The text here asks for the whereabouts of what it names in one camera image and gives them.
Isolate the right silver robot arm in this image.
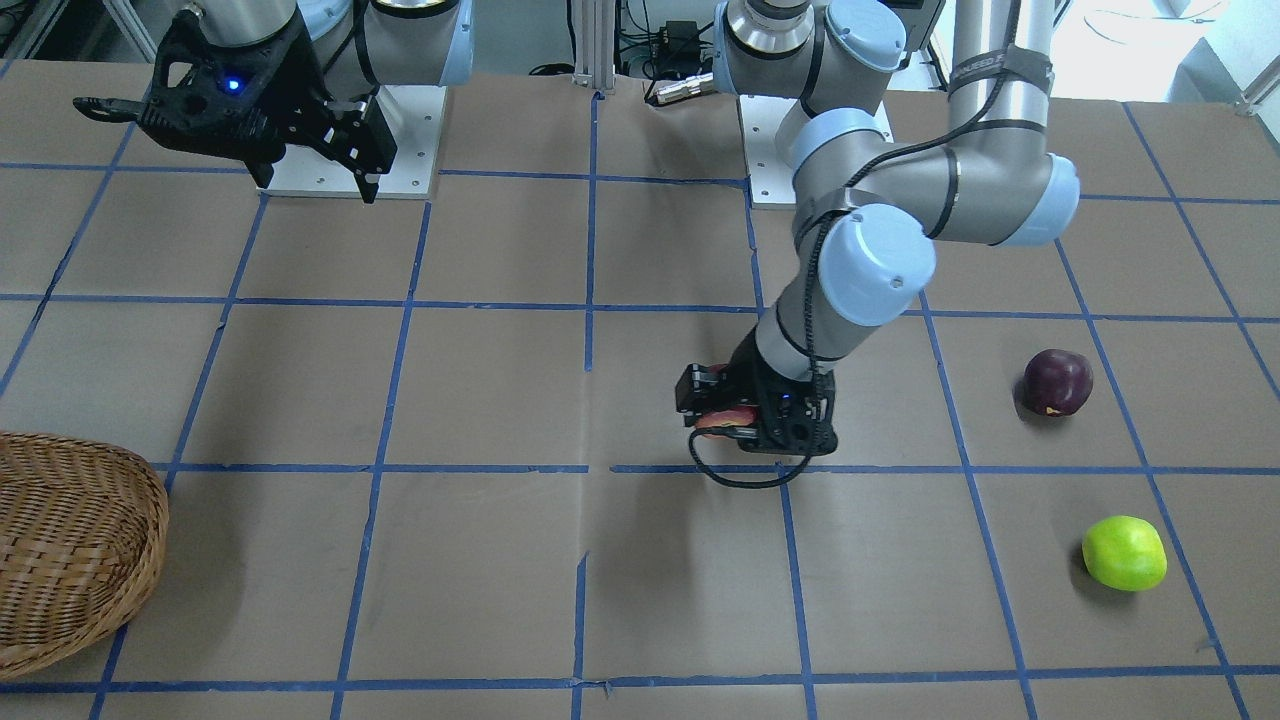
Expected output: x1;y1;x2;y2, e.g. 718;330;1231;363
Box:
109;1;474;202

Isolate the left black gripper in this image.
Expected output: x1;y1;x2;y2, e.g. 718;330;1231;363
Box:
676;340;838;456

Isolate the wicker basket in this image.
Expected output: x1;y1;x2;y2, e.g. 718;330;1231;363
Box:
1;430;170;680

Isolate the aluminium frame post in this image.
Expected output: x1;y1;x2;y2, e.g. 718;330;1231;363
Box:
568;1;620;96

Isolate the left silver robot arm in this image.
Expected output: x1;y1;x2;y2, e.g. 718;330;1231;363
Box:
675;1;1080;456

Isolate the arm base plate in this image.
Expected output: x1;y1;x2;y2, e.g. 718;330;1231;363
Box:
739;95;899;211
264;85;449;204

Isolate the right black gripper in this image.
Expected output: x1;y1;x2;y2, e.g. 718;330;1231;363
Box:
137;8;397;204

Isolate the dark red apple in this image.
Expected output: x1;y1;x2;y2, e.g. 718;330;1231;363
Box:
1018;348;1094;418

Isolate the green apple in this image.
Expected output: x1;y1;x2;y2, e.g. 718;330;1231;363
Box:
1082;515;1169;592

